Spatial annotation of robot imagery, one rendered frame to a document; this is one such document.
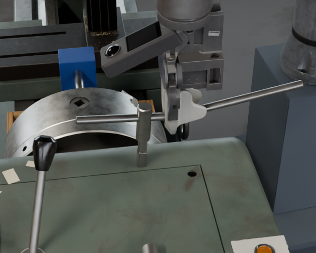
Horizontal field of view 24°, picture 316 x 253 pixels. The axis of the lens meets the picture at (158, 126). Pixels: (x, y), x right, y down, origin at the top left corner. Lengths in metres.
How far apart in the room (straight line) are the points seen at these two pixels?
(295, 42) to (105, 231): 0.71
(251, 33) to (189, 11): 2.85
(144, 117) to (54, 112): 0.27
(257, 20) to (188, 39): 2.90
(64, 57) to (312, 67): 0.54
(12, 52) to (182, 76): 0.96
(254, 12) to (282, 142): 2.39
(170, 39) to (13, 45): 1.01
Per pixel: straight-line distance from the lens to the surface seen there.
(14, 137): 1.33
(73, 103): 1.29
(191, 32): 0.98
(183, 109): 1.05
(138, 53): 0.98
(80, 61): 1.61
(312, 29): 1.53
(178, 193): 1.09
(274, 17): 3.92
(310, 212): 1.80
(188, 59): 0.99
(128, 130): 1.25
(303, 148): 1.65
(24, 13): 2.28
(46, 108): 1.30
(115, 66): 0.99
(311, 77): 1.57
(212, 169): 1.13
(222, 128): 3.16
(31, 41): 1.95
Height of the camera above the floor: 2.03
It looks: 40 degrees down
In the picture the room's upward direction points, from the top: straight up
